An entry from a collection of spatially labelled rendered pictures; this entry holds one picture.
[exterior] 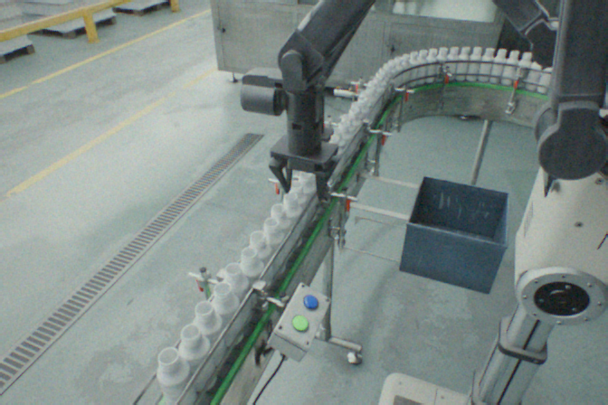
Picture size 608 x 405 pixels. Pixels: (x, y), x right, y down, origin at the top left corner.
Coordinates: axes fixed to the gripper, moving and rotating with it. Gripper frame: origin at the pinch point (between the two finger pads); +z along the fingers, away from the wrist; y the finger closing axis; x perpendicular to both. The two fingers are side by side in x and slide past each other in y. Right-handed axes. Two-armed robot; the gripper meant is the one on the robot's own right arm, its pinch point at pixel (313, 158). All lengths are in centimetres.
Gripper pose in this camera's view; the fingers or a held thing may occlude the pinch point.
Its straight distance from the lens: 130.4
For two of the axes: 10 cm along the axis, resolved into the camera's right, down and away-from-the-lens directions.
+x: -3.7, 5.6, -7.4
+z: 0.1, 8.0, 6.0
